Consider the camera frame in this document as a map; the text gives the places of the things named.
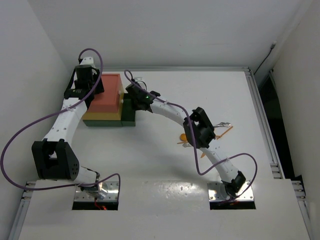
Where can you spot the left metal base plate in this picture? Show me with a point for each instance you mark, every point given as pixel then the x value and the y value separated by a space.
pixel 106 191

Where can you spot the silver metal spoon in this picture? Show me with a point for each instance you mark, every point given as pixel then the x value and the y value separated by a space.
pixel 186 145

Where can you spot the orange chopstick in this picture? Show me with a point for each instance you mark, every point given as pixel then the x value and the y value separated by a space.
pixel 224 133

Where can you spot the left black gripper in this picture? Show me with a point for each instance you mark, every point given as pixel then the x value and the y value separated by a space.
pixel 100 89

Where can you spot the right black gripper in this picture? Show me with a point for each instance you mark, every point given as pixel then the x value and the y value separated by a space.
pixel 136 107

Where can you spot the orange plastic spoon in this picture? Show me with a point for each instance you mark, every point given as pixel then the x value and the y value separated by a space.
pixel 183 137

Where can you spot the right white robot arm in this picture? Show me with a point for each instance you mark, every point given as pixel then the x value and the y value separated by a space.
pixel 199 132

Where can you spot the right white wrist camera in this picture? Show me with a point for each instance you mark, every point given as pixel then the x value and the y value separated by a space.
pixel 139 80

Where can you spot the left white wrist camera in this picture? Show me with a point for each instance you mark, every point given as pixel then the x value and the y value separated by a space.
pixel 87 61

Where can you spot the silver metal fork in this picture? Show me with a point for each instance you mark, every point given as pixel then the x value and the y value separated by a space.
pixel 222 125

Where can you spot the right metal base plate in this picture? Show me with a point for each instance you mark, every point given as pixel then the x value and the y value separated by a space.
pixel 217 192

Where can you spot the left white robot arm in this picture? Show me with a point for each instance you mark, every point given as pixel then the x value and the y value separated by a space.
pixel 53 155

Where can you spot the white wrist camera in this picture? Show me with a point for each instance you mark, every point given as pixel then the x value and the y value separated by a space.
pixel 87 61
pixel 139 80

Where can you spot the metal base plate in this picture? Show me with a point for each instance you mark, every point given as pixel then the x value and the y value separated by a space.
pixel 106 191
pixel 217 192

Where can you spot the green bottom drawer box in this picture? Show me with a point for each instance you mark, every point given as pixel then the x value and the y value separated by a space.
pixel 128 117

